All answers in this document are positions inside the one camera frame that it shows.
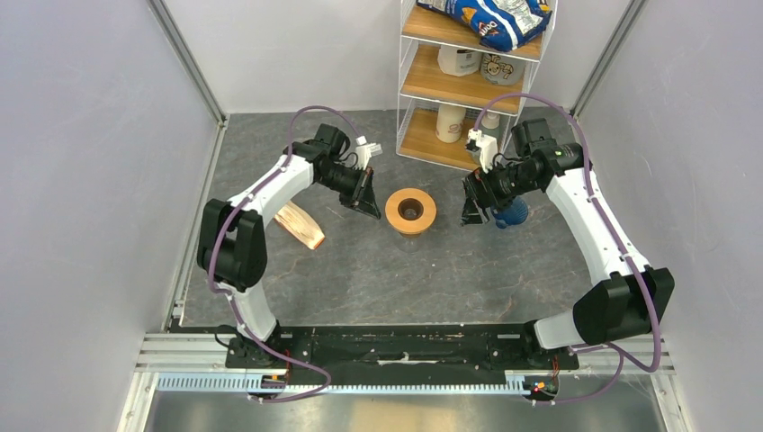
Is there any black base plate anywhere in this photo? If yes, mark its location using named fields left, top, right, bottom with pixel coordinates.
left=225, top=324, right=579, bottom=386

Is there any wooden dripper ring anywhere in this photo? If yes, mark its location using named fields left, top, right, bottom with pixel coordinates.
left=384, top=187, right=437, bottom=238

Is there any green pump bottle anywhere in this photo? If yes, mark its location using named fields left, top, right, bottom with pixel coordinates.
left=480, top=112, right=501, bottom=137

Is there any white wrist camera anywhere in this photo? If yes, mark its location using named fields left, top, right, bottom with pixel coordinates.
left=355, top=136, right=382, bottom=170
left=465, top=129, right=498, bottom=173

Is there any cream pump bottle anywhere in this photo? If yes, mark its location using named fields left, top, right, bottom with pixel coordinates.
left=435, top=103, right=466, bottom=143

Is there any grey cartoon printed container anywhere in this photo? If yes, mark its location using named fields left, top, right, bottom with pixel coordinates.
left=480, top=53, right=525, bottom=86

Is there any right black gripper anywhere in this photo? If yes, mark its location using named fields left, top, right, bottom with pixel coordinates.
left=458, top=157, right=540, bottom=226

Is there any aluminium rail frame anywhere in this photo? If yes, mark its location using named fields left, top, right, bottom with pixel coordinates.
left=119, top=329, right=692, bottom=431

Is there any glass carafe with brown band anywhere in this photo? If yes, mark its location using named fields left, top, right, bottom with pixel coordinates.
left=395, top=233, right=424, bottom=254

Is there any white wire shelf rack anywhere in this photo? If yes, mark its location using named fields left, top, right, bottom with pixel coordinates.
left=396, top=1, right=556, bottom=171

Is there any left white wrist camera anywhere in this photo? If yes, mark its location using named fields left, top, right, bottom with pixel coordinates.
left=355, top=136, right=382, bottom=170

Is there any blue chips bag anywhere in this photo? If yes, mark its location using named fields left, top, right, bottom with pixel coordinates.
left=417, top=0, right=553, bottom=52

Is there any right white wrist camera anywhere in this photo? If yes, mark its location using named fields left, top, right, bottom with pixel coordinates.
left=465, top=129, right=498, bottom=173

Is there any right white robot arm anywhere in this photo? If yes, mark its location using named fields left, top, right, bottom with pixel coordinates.
left=462, top=119, right=675, bottom=368

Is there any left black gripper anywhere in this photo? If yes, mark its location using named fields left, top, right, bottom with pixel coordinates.
left=318, top=164, right=382, bottom=221

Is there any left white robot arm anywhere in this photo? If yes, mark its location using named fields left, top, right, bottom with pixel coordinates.
left=196, top=124, right=382, bottom=368

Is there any white printed container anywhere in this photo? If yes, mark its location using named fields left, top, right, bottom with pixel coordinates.
left=437, top=45, right=482, bottom=77

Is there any blue cone coffee filter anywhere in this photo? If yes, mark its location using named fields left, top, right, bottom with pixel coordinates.
left=491, top=197, right=529, bottom=230

